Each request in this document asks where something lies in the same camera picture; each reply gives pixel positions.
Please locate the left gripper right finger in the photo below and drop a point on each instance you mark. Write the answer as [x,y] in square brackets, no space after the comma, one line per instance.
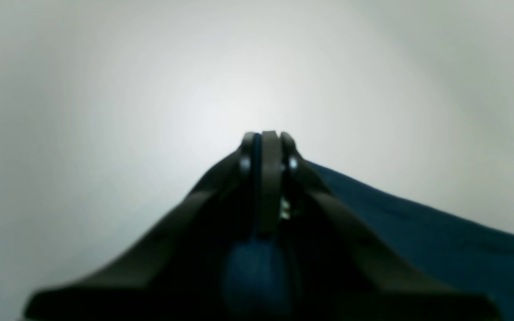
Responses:
[340,269]

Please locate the dark blue T-shirt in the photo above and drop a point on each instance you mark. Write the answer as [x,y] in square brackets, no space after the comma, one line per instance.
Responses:
[462,253]

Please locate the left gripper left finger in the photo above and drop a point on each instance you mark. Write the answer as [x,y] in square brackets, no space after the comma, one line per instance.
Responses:
[164,272]

